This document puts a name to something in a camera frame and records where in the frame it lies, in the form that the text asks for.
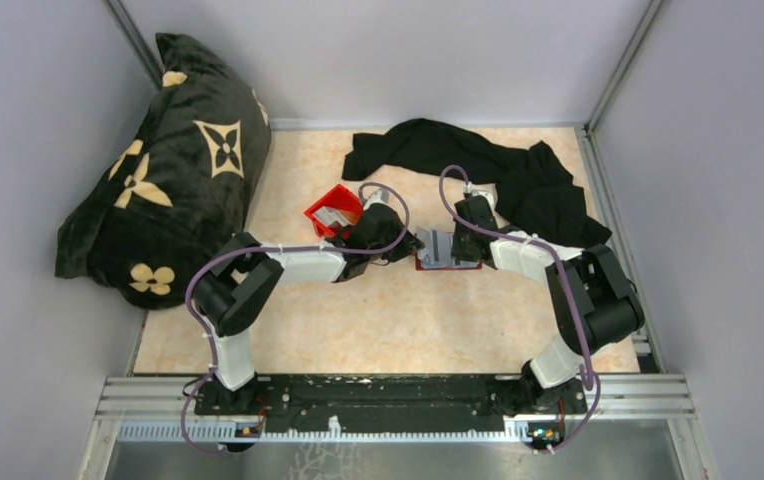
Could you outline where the red plastic bin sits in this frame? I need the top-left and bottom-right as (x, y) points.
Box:
(304, 184), (363, 238)

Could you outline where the red leather card holder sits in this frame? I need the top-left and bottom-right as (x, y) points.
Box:
(415, 228), (482, 271)

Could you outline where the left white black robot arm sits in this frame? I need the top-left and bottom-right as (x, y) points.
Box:
(185, 202), (425, 414)

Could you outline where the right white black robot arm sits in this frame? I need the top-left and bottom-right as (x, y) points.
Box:
(452, 193), (645, 412)

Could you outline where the stack of grey cards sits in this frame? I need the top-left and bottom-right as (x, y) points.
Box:
(315, 206), (351, 230)

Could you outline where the black cloth garment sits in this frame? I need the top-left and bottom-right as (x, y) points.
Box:
(342, 118), (612, 248)

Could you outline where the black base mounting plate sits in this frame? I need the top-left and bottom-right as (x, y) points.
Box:
(194, 374), (588, 434)

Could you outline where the black floral patterned pillow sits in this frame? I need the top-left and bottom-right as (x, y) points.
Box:
(54, 33), (271, 310)

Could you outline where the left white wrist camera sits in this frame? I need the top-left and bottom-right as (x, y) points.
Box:
(363, 188), (390, 210)

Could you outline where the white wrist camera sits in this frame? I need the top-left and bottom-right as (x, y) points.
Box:
(363, 188), (390, 210)
(468, 189), (496, 209)

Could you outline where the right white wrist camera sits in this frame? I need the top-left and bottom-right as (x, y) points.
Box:
(468, 189), (496, 209)

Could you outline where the aluminium frame rail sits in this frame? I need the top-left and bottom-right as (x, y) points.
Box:
(95, 374), (695, 446)

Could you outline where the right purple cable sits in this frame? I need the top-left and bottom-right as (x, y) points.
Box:
(438, 164), (603, 455)

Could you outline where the purple cable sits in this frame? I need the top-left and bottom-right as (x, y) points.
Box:
(179, 180), (413, 456)
(438, 164), (603, 455)

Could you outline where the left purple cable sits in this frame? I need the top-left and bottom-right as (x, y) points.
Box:
(179, 180), (413, 456)

